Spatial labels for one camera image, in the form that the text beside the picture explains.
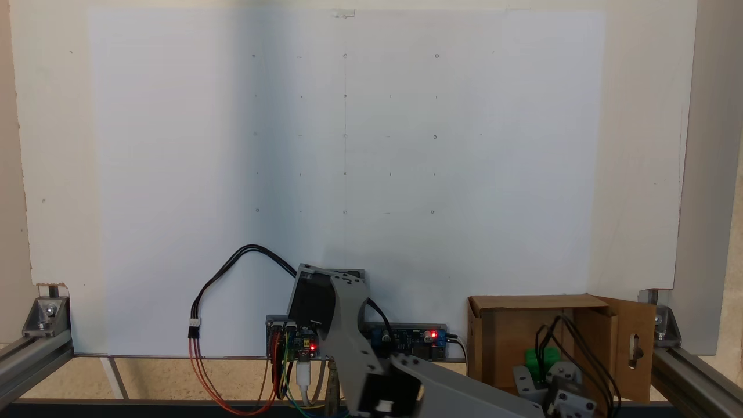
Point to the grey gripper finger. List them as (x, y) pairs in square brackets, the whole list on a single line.
[(566, 376), (529, 383)]

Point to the green die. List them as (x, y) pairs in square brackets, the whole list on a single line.
[(531, 360)]

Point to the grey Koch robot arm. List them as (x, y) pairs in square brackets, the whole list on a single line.
[(348, 325)]

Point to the brown cardboard box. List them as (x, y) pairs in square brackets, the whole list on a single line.
[(499, 337)]

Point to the blue power circuit board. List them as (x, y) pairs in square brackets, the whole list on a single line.
[(418, 339)]

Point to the metal table clamp screw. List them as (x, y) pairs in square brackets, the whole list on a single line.
[(333, 386)]

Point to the white USB plug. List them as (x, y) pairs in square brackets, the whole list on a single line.
[(304, 374)]

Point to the small controller circuit board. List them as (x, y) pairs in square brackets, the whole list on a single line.
[(284, 342)]

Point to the large white paper sheet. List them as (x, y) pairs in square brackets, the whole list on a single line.
[(174, 174)]

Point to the clear tape piece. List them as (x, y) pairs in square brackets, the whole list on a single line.
[(343, 13)]

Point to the aluminium corner bracket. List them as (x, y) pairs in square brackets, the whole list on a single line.
[(43, 319), (667, 328)]

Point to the aluminium frame extrusion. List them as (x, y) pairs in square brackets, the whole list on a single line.
[(696, 380), (29, 363)]

